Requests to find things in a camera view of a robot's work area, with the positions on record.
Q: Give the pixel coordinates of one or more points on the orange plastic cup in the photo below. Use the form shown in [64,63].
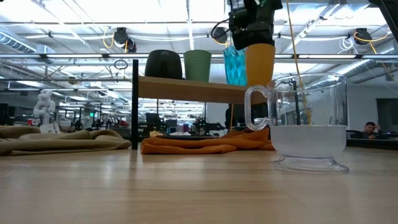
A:
[259,67]

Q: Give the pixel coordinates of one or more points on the khaki cloth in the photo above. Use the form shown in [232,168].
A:
[62,141]

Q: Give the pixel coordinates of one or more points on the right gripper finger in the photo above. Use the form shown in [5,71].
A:
[245,39]

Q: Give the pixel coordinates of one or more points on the seated person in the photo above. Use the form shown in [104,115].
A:
[370,130]

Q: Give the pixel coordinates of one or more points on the wooden shelf with black legs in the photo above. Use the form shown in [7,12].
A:
[186,90]

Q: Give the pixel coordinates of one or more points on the orange cloth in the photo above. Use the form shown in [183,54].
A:
[192,144]

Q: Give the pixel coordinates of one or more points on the black mug with orange inside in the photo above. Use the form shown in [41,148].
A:
[163,65]

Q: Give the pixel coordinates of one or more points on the green plastic cup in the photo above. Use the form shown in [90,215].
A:
[197,67]

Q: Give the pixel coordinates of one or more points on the white robot figure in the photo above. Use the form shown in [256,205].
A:
[43,107]

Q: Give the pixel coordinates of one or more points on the clear glass footed mug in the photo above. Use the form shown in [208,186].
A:
[309,141]

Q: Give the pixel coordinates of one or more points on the blue faceted plastic tumbler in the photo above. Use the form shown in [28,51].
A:
[234,67]

